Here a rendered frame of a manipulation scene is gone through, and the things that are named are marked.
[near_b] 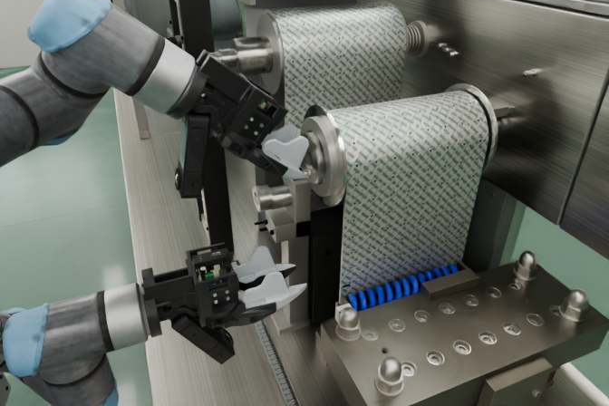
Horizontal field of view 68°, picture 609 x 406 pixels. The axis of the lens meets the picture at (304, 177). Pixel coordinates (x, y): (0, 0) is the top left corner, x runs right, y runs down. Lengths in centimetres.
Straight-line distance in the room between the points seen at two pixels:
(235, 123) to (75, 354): 33
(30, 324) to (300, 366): 41
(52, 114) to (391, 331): 52
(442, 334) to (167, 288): 39
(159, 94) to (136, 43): 6
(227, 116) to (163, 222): 64
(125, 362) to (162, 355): 123
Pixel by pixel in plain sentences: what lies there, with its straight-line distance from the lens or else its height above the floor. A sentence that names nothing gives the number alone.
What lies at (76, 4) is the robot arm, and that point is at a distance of 50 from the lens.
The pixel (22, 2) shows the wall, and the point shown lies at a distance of 615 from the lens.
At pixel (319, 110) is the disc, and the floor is 132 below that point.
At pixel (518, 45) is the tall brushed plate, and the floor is 138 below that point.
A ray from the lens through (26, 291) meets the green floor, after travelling 260.
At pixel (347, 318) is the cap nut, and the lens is 66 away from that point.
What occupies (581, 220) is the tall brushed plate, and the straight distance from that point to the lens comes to 76.
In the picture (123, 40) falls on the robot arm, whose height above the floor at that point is 144.
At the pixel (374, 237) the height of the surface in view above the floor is 113.
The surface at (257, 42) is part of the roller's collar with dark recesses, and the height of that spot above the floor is 136.
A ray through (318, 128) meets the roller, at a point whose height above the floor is 130.
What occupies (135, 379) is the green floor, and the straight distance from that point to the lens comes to 203.
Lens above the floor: 155
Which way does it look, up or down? 30 degrees down
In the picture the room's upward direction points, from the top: straight up
